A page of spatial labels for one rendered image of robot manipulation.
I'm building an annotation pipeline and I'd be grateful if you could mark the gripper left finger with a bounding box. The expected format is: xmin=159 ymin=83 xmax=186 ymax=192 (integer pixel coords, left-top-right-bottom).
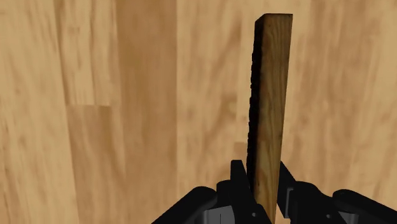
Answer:
xmin=151 ymin=159 xmax=273 ymax=224

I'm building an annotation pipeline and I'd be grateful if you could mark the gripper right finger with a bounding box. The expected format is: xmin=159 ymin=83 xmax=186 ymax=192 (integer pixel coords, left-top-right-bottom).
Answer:
xmin=276 ymin=161 xmax=397 ymax=224

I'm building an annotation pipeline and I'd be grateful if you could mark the brown wooden board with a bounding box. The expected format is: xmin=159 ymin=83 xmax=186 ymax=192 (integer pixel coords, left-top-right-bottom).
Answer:
xmin=246 ymin=13 xmax=293 ymax=224

